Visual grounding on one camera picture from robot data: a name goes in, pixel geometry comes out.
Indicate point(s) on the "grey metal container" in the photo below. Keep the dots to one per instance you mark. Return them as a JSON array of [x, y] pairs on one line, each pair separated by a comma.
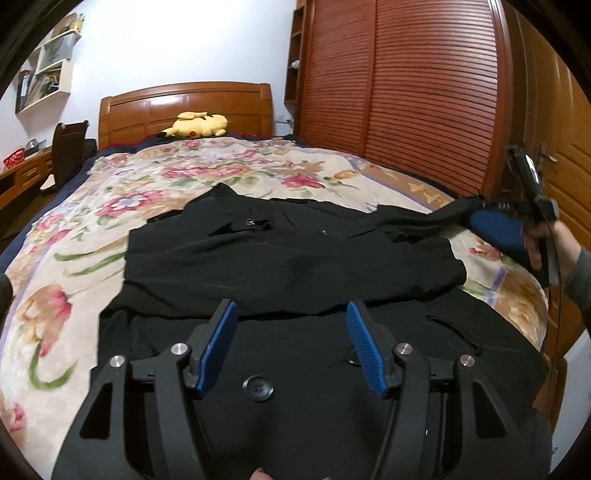
[[34, 147]]

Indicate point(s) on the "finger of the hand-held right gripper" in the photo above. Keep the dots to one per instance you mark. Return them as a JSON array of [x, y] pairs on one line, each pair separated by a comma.
[[489, 204], [498, 233]]

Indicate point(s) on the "wooden headboard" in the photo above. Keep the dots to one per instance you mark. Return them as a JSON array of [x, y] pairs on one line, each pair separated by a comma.
[[138, 110]]

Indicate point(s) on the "wooden louvered wardrobe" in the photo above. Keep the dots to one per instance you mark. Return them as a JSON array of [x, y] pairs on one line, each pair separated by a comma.
[[415, 92]]

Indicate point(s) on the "yellow plush toy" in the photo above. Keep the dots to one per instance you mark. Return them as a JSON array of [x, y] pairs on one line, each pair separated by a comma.
[[198, 124]]

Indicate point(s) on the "black binder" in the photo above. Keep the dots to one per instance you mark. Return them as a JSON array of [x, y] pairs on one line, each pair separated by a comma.
[[25, 90]]

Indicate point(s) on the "wooden door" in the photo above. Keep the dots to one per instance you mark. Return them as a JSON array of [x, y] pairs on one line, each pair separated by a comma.
[[568, 115]]

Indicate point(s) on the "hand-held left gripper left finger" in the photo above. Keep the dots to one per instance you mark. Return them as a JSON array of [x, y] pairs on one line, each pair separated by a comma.
[[217, 350]]

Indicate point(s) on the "white wall shelf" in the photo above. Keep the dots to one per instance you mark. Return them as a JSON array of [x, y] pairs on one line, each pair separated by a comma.
[[64, 83]]

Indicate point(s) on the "person's right forearm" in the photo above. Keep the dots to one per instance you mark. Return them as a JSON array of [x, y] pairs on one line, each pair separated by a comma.
[[579, 290]]

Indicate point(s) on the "wooden desk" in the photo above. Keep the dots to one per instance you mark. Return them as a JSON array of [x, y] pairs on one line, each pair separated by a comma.
[[27, 173]]

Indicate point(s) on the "black desk chair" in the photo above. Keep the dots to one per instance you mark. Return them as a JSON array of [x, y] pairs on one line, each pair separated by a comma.
[[67, 152]]

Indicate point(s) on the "person's right hand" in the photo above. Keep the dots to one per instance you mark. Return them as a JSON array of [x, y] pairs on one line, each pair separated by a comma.
[[565, 244]]

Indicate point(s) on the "black coat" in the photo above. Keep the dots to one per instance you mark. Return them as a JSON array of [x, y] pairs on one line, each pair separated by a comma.
[[277, 258]]

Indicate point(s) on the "floral blanket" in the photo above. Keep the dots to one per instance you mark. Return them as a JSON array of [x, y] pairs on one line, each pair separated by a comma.
[[69, 258]]

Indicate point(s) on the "red basket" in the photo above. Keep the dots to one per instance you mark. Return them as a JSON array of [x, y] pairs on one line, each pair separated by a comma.
[[14, 158]]

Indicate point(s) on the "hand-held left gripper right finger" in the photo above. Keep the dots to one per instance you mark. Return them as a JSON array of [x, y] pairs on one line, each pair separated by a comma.
[[367, 350]]

